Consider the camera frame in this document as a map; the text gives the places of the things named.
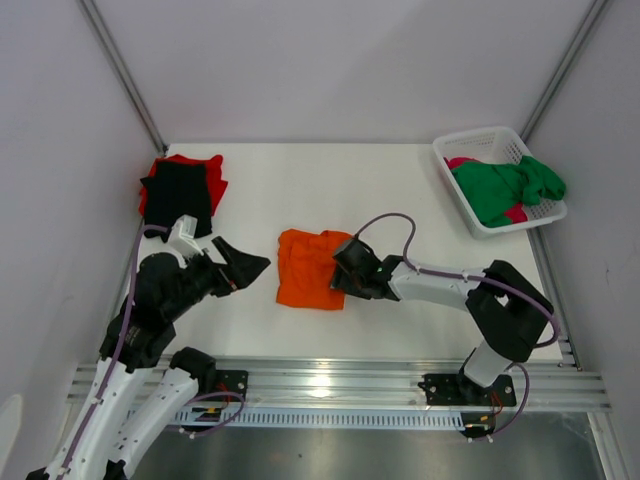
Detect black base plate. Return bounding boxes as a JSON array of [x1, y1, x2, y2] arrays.
[[199, 370, 249, 403], [418, 373, 517, 407]]

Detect white plastic basket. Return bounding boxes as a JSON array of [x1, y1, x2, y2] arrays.
[[432, 126, 567, 239]]

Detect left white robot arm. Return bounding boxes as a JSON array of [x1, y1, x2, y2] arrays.
[[28, 237, 271, 479]]

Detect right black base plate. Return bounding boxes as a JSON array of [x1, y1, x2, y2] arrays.
[[418, 373, 517, 407]]

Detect aluminium mounting rail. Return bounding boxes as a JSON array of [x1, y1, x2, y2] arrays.
[[66, 355, 612, 413]]

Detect green t shirt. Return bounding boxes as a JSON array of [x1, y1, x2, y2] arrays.
[[445, 156, 566, 228]]

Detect red folded t shirt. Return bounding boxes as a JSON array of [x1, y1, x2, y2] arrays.
[[148, 154, 228, 216]]

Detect black folded t shirt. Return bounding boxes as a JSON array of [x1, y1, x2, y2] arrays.
[[141, 161, 212, 238]]

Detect white slotted cable duct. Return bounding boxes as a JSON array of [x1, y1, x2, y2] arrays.
[[168, 406, 464, 431]]

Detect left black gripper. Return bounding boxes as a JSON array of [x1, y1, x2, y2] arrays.
[[164, 235, 270, 319]]

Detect pink t shirt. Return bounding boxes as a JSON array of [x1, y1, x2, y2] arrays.
[[445, 157, 528, 228]]

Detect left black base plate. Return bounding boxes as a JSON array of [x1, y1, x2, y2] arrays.
[[199, 370, 249, 403]]

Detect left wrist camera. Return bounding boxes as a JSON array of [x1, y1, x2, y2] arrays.
[[167, 215, 202, 261]]

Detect orange t shirt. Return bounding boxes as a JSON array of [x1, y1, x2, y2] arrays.
[[276, 229, 352, 311]]

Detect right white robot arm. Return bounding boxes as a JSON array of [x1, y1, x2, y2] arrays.
[[331, 237, 560, 404]]

